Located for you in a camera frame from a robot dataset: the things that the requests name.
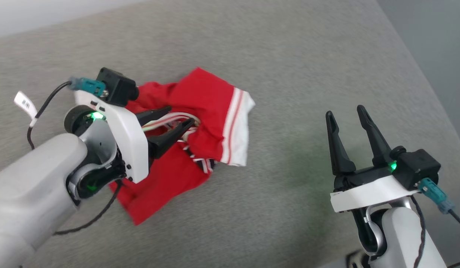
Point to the red garment with white hem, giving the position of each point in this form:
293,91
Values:
211,100

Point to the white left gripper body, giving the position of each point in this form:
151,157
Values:
131,141

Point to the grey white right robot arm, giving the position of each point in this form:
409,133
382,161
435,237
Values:
401,230

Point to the grey fabric sofa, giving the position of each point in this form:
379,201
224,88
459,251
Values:
289,74

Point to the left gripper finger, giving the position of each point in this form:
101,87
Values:
170,137
153,114

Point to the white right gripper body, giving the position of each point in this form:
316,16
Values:
371,190

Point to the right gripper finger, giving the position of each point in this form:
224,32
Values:
377,145
339,152

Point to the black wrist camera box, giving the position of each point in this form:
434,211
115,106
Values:
416,167
116,87

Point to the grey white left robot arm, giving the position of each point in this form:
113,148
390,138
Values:
28,186

